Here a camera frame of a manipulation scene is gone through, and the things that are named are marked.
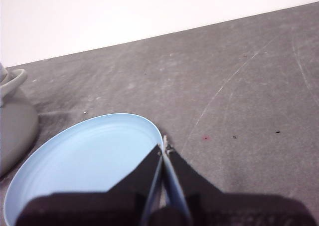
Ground sage green electric steamer pot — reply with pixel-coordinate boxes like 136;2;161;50
0;62;38;178

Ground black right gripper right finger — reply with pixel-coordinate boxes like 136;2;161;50
163;135;319;226

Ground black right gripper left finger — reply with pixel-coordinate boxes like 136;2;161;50
14;143;164;226

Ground blue round plate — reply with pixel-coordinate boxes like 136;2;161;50
3;113;166;226

